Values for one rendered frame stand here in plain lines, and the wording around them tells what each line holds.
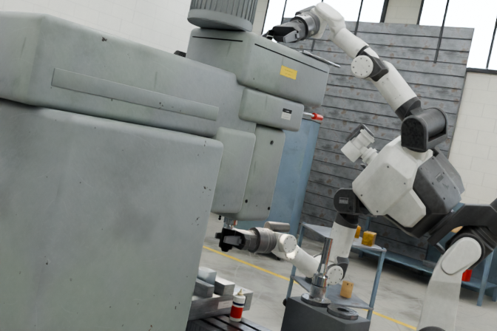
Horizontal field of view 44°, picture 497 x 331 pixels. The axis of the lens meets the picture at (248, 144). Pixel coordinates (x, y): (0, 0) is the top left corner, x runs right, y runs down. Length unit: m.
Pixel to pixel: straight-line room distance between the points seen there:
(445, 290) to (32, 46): 1.51
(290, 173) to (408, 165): 6.00
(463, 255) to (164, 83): 1.14
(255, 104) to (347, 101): 8.64
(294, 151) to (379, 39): 3.17
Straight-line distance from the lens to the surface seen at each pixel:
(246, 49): 1.81
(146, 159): 1.44
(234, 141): 1.82
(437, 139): 2.12
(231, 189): 1.85
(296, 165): 8.03
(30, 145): 1.39
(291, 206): 8.06
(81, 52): 1.44
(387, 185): 2.13
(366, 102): 10.31
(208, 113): 1.73
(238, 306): 2.14
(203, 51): 1.92
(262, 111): 1.90
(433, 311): 2.22
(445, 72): 9.87
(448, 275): 2.17
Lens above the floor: 1.60
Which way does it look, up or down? 1 degrees down
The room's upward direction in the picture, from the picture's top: 12 degrees clockwise
